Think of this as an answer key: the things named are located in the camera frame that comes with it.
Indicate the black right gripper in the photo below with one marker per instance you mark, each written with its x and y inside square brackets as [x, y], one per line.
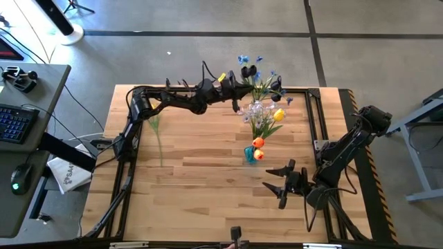
[297, 181]

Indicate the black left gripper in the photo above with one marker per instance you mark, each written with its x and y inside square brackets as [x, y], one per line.
[230, 88]

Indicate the white artificial flower spray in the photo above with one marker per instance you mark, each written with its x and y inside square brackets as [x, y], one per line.
[256, 109]

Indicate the blue artificial flower spray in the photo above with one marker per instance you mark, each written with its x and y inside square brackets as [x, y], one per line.
[243, 59]

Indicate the orange artificial tulip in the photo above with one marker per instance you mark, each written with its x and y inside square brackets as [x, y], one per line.
[259, 154]
[258, 142]

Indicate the yellow artificial tulip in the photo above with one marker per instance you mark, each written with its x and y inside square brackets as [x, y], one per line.
[279, 115]

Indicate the blue glass vase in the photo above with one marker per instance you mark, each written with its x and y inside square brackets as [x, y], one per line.
[248, 154]

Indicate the green flower stem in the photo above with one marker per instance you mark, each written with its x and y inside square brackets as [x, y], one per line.
[155, 122]

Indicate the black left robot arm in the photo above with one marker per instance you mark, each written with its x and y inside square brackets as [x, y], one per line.
[173, 99]

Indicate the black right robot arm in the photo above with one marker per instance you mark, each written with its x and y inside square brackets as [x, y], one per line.
[346, 145]

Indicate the clear glass vase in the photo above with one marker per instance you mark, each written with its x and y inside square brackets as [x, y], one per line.
[257, 103]

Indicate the silver mounting plate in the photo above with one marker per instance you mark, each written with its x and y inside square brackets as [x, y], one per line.
[318, 143]

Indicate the black upright device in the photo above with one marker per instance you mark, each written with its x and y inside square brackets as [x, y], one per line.
[236, 235]

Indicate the small black clip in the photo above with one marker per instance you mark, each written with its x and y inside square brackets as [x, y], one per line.
[167, 84]

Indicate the grey metal stand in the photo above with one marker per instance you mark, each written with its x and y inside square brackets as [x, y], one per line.
[416, 166]

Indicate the black tripod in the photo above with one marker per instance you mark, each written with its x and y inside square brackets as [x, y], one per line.
[83, 8]

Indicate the black tower with white base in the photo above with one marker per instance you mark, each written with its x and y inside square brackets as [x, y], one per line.
[71, 36]

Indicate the white box with label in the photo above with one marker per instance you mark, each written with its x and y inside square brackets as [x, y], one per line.
[69, 176]

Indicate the grey office desk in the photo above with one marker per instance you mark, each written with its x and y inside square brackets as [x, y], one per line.
[45, 86]

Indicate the black clamp tool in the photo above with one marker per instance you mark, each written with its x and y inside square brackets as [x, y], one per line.
[20, 81]

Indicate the black backlit keyboard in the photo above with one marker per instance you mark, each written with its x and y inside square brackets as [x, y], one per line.
[15, 122]

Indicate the small black desk foot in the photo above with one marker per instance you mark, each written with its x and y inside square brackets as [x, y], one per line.
[44, 218]

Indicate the black computer mouse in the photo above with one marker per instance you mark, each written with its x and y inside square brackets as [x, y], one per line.
[21, 178]

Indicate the dark red-edged panel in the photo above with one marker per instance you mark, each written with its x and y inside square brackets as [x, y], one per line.
[7, 52]

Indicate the black arched bracket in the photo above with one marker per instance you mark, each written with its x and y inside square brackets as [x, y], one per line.
[278, 84]

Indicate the black aluminium table frame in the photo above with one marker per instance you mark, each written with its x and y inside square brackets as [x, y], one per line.
[297, 90]

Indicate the silver bracket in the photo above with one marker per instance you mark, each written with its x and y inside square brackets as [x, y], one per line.
[128, 245]
[322, 246]

